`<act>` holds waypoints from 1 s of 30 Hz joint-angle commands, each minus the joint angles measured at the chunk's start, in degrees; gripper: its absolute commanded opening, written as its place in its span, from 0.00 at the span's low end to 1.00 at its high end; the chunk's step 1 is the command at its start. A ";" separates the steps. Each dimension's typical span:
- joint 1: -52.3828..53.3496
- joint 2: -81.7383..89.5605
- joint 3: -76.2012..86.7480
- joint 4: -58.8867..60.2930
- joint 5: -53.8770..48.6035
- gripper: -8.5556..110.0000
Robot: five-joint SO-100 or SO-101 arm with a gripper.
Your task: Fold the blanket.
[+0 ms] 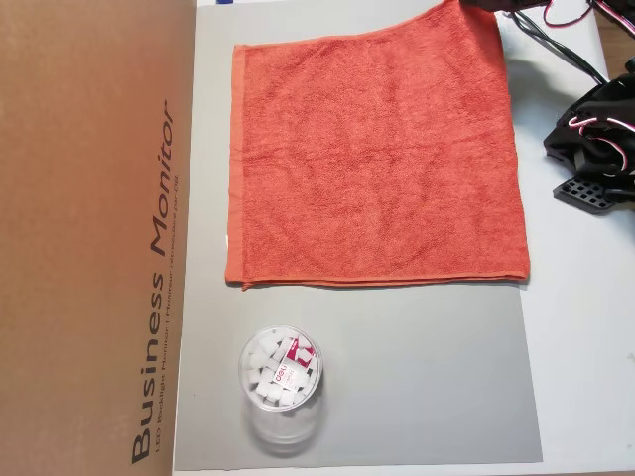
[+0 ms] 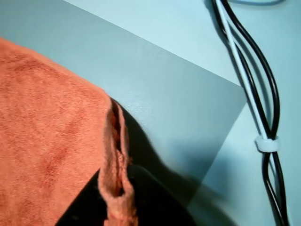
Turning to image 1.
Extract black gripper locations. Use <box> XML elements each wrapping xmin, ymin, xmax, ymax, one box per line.
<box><xmin>459</xmin><ymin>0</ymin><xmax>547</xmax><ymax>14</ymax></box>

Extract orange terry towel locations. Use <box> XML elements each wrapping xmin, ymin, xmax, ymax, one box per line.
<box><xmin>223</xmin><ymin>0</ymin><xmax>531</xmax><ymax>292</ymax></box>

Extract grey desk mat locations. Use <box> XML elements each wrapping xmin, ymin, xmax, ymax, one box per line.
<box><xmin>171</xmin><ymin>4</ymin><xmax>545</xmax><ymax>472</ymax></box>

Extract red white deli packet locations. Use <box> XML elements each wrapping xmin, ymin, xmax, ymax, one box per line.
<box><xmin>270</xmin><ymin>336</ymin><xmax>318</xmax><ymax>394</ymax></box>

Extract white eraser cubes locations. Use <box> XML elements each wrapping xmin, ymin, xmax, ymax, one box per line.
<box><xmin>242</xmin><ymin>332</ymin><xmax>318</xmax><ymax>409</ymax></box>

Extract brown Business Monitor cardboard box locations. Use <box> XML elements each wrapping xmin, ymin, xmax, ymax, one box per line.
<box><xmin>0</xmin><ymin>0</ymin><xmax>199</xmax><ymax>476</ymax></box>

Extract clear plastic jar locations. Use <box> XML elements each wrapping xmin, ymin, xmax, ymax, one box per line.
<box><xmin>236</xmin><ymin>324</ymin><xmax>324</xmax><ymax>457</ymax></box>

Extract black cable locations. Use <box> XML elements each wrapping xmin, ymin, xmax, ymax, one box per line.
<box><xmin>513</xmin><ymin>9</ymin><xmax>611</xmax><ymax>83</ymax></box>
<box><xmin>510</xmin><ymin>9</ymin><xmax>610</xmax><ymax>83</ymax></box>

